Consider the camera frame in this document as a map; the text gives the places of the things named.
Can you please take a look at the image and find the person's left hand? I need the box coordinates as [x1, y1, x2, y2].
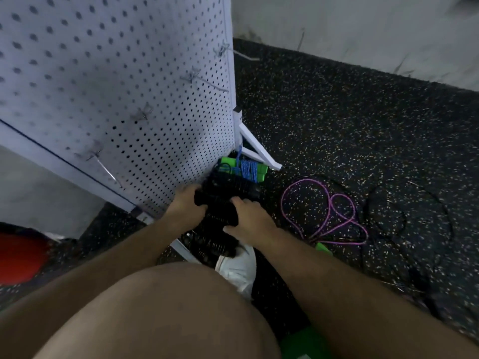
[163, 183, 209, 235]

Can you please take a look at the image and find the person's right hand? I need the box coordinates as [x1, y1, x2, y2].
[222, 196, 278, 248]

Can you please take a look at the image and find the blue green-handled jump rope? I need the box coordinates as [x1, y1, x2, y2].
[219, 152, 269, 184]

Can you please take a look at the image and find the pile of jump ropes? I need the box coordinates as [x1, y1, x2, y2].
[280, 176, 458, 296]

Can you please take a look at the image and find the white pegboard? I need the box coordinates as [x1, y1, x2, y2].
[0, 0, 239, 217]

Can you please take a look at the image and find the person's right forearm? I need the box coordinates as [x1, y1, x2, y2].
[254, 228, 479, 359]

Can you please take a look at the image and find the person's left forearm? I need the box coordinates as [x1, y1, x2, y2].
[0, 219, 184, 349]

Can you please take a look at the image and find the white pegboard stand foot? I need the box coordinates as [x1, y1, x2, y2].
[131, 205, 202, 265]
[232, 108, 284, 171]

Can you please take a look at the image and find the metal pegboard hook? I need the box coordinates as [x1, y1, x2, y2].
[78, 149, 124, 187]
[183, 69, 229, 93]
[216, 42, 260, 63]
[131, 104, 154, 124]

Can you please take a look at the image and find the person's left leg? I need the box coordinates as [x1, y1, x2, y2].
[33, 261, 281, 359]

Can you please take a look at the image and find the white left shoe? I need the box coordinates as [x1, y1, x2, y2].
[216, 243, 257, 300]

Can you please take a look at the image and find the red floor object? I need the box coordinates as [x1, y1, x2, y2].
[0, 231, 52, 286]

